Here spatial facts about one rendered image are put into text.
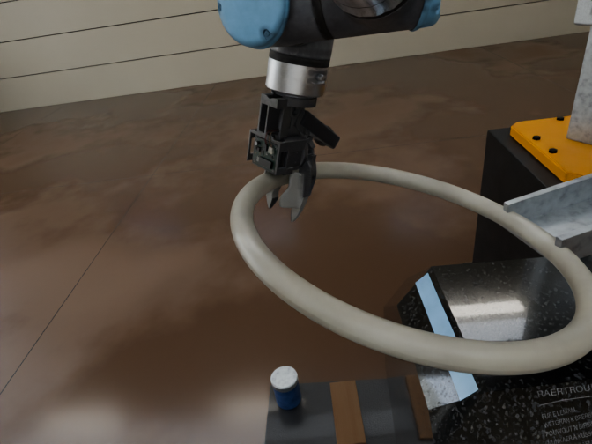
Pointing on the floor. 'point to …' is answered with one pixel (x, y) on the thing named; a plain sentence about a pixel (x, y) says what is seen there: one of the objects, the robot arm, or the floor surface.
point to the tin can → (286, 388)
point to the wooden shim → (347, 413)
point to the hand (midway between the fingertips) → (284, 207)
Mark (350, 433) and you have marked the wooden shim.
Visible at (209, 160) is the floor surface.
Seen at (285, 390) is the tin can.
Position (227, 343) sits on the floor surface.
